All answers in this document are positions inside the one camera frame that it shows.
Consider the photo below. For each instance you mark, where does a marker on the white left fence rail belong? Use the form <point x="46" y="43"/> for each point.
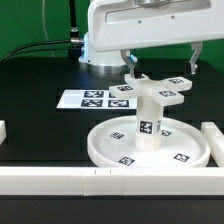
<point x="2" y="131"/>

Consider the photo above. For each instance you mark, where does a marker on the white cross-shaped table base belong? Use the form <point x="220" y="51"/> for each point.
<point x="165" y="92"/>

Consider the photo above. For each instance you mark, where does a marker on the white marker sheet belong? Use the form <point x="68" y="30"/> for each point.
<point x="93" y="99"/>

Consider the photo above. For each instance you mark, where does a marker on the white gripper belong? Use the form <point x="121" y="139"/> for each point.
<point x="130" y="24"/>

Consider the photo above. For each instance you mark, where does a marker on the white fence rail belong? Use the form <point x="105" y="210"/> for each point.
<point x="110" y="181"/>
<point x="215" y="139"/>
<point x="2" y="131"/>

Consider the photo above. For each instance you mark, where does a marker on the white front fence rail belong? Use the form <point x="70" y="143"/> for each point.
<point x="110" y="181"/>

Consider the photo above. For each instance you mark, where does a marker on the white right fence rail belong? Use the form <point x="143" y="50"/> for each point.
<point x="215" y="139"/>

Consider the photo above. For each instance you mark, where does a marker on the white round table top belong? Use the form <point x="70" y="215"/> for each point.
<point x="112" y="144"/>

